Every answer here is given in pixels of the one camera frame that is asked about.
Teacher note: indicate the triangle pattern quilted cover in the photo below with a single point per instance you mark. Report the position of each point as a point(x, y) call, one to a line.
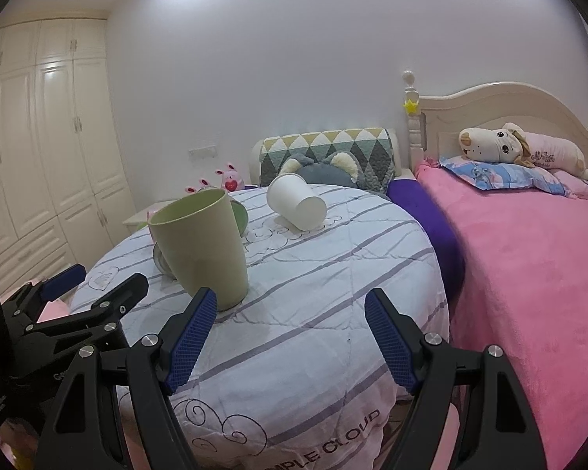
point(333, 149)

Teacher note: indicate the pink fleece blanket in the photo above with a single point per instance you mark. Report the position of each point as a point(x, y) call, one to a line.
point(519, 303)

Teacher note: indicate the grey plush toy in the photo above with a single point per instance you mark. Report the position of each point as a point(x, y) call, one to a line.
point(318, 172)

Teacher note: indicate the pink bunny toy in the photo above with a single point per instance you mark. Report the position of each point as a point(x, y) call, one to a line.
point(198, 188)
point(231, 180)

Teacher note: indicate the pink pillow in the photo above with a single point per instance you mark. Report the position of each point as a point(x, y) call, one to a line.
point(585, 186)

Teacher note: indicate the cream nightstand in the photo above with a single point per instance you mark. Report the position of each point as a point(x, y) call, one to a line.
point(137, 218)

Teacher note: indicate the purple bed sheet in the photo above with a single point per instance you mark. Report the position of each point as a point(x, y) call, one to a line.
point(436, 225)

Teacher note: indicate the white paper cup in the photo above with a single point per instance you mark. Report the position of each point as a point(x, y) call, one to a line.
point(296, 203)

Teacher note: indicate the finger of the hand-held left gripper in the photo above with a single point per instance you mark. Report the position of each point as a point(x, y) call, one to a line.
point(120, 296)
point(63, 278)

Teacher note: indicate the cream wooden bed headboard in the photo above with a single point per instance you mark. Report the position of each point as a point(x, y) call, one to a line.
point(495, 112)

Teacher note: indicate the long dog plush pillow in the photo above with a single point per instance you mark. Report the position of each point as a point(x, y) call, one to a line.
point(490, 144)

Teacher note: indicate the shiny metal lid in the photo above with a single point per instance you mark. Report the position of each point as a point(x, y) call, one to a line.
point(160, 260)

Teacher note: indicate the blue printed pillow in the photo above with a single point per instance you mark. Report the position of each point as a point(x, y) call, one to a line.
point(500, 176)

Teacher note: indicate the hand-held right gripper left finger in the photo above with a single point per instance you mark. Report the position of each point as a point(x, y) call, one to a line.
point(192, 340)

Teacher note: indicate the green bowl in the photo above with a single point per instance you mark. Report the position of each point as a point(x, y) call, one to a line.
point(240, 215)

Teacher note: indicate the yellow star ornament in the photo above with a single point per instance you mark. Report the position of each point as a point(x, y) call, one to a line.
point(411, 106)

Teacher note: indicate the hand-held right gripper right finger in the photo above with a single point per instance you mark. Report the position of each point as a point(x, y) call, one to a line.
point(389, 342)

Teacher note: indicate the white striped quilt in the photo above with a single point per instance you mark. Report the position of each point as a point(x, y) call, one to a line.
point(299, 313)

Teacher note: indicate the green plastic cup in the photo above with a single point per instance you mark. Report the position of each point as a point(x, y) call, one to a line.
point(201, 249)

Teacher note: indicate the cream wardrobe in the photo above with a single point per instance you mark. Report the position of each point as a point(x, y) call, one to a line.
point(54, 156)

